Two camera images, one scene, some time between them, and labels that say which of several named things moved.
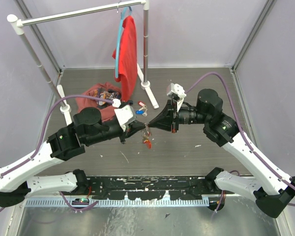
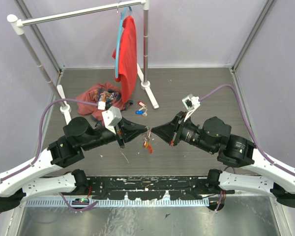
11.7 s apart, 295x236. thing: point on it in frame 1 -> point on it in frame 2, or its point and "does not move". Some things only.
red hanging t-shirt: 127,75 does not move
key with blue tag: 141,111 does not move
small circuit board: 81,201 does not move
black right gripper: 164,120 -> 170,131
